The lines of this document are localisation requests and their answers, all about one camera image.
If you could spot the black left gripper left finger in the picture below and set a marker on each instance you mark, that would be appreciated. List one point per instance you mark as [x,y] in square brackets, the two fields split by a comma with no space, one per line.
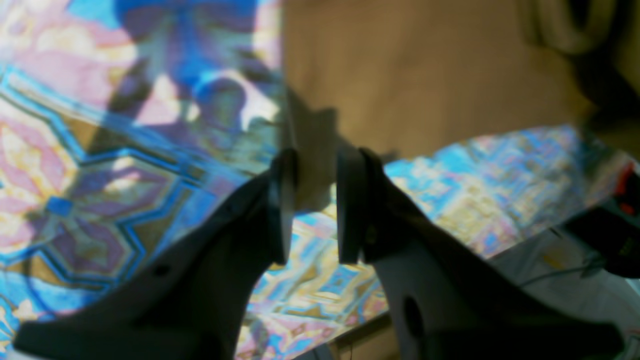
[190,302]

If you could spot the patterned tablecloth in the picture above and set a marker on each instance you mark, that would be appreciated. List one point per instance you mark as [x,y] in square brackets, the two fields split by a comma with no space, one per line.
[88,197]

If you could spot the red black clamp left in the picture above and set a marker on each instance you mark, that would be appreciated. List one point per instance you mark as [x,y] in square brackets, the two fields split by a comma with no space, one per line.
[613,227]

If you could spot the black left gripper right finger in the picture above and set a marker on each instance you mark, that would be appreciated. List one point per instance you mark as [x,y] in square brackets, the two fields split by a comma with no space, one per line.
[445,302]

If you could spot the brown t-shirt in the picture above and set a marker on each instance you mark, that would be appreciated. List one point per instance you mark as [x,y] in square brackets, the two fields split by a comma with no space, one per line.
[409,77]

